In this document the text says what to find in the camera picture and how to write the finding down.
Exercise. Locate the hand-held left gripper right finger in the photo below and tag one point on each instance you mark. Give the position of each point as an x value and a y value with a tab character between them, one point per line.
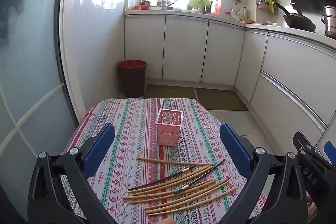
233	150

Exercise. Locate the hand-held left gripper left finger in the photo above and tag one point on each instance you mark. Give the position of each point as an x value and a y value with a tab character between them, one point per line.
99	148

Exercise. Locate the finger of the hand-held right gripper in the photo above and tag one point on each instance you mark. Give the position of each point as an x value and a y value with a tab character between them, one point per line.
331	151
309	174

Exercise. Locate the black chopstick with gold band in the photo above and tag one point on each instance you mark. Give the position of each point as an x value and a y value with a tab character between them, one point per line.
162	178
202	176

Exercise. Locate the pink perforated utensil holder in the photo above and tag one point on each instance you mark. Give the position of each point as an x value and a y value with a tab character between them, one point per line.
169	132

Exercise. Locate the group of wooden chopsticks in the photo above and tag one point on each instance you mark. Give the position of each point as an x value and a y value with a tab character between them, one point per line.
181	195

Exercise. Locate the person's right hand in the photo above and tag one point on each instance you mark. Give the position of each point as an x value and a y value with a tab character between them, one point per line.
311	209

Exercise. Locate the patterned striped tablecloth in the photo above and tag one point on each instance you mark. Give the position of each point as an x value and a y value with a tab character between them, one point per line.
136	129

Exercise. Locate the olive floor mat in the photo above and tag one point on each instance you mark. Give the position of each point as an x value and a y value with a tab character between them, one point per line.
170	92
220	100

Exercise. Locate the brown trash bin red liner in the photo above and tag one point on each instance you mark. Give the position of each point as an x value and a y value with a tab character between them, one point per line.
131	79

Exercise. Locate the white kitchen base cabinets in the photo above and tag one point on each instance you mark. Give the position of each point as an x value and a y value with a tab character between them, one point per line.
225	56

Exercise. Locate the frosted glass sliding door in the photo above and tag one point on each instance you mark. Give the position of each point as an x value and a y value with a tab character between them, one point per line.
29	56

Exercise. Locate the steel stock pot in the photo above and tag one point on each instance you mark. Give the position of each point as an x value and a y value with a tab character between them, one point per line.
330	22

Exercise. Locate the black wok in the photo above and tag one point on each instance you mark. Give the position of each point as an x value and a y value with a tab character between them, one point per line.
299	22

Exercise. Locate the glass kettle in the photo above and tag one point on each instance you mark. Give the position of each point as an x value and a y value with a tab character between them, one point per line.
240	14

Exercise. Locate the red drink bottle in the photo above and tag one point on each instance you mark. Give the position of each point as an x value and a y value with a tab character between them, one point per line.
217	7

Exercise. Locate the white kitchen countertop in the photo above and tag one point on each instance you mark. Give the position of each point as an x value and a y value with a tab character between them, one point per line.
189	13

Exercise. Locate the red cooking pot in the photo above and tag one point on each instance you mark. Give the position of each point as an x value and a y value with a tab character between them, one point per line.
141	7

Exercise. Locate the wall rack with packets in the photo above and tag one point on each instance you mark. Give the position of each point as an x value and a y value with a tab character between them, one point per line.
266	5

